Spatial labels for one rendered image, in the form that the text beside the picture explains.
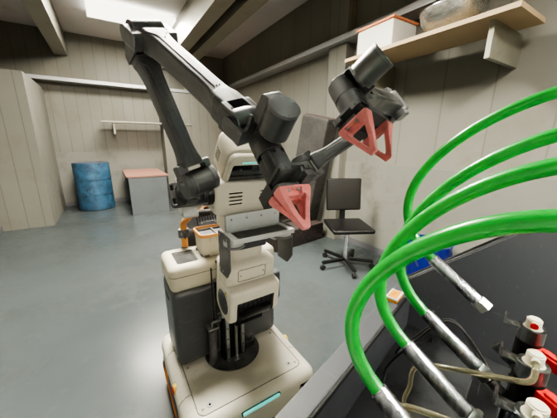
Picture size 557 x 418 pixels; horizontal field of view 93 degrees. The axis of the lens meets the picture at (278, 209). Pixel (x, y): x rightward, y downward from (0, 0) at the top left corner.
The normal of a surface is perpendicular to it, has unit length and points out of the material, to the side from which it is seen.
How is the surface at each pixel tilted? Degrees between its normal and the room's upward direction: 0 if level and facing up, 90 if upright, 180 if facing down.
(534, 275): 90
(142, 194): 90
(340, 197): 82
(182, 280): 90
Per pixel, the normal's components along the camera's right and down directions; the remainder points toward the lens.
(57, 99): 0.53, 0.22
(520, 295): -0.68, 0.18
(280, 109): 0.34, -0.53
